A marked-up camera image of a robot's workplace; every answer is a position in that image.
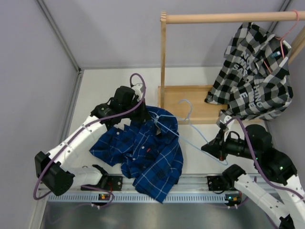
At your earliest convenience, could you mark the wooden clothes rack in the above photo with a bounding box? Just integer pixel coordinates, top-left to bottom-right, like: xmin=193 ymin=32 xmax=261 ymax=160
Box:
xmin=158 ymin=10 xmax=305 ymax=125

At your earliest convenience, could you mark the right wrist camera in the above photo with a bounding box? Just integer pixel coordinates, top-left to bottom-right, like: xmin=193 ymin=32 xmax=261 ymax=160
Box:
xmin=216 ymin=114 xmax=234 ymax=134

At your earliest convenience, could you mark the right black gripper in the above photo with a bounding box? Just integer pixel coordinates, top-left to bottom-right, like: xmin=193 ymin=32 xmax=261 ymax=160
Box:
xmin=201 ymin=129 xmax=258 ymax=161

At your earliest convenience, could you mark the pink wire hanger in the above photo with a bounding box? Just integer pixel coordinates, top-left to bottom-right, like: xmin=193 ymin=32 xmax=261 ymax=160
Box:
xmin=269 ymin=10 xmax=305 ymax=64

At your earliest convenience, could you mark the slotted grey cable duct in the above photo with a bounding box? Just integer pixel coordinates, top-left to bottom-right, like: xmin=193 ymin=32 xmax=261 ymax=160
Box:
xmin=48 ymin=192 xmax=231 ymax=203

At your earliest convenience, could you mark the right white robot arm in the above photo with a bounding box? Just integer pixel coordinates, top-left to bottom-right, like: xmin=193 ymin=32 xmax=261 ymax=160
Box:
xmin=201 ymin=125 xmax=305 ymax=229

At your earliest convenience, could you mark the blue plaid shirt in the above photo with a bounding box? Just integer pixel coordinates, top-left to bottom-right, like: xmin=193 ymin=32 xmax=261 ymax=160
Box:
xmin=89 ymin=106 xmax=183 ymax=203

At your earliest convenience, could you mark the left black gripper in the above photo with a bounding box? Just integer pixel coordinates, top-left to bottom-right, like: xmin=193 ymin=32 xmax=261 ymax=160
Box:
xmin=121 ymin=98 xmax=152 ymax=123

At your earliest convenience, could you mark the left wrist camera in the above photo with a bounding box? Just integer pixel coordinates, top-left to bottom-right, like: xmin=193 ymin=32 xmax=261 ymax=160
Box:
xmin=131 ymin=83 xmax=145 ymax=101

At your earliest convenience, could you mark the aluminium mounting rail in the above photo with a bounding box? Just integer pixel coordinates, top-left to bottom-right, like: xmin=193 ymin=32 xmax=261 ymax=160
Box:
xmin=39 ymin=173 xmax=277 ymax=191

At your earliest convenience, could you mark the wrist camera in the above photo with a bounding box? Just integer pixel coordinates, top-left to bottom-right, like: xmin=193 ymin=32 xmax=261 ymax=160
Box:
xmin=131 ymin=83 xmax=145 ymax=101
xmin=216 ymin=114 xmax=234 ymax=134

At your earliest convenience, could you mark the black white checkered shirt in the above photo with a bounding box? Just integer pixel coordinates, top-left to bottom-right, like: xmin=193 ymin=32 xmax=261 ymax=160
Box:
xmin=205 ymin=22 xmax=293 ymax=120

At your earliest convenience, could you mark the grey corner frame post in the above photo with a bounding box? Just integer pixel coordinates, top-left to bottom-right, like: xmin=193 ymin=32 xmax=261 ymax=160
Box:
xmin=35 ymin=0 xmax=83 ymax=72

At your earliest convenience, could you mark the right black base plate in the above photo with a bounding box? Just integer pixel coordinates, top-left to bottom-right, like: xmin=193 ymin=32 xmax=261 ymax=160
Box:
xmin=207 ymin=175 xmax=232 ymax=192

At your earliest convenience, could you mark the blue wire hanger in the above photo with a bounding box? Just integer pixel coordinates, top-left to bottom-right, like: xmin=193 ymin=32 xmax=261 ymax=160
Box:
xmin=153 ymin=99 xmax=229 ymax=167

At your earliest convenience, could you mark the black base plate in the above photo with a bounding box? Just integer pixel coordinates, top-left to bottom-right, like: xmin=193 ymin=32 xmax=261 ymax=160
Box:
xmin=207 ymin=175 xmax=232 ymax=192
xmin=81 ymin=175 xmax=123 ymax=192

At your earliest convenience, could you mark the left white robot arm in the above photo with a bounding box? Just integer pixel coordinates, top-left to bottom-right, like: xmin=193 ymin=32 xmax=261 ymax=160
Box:
xmin=34 ymin=83 xmax=149 ymax=196

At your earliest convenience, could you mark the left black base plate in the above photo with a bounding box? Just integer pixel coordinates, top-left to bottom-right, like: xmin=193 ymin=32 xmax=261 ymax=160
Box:
xmin=81 ymin=175 xmax=123 ymax=192

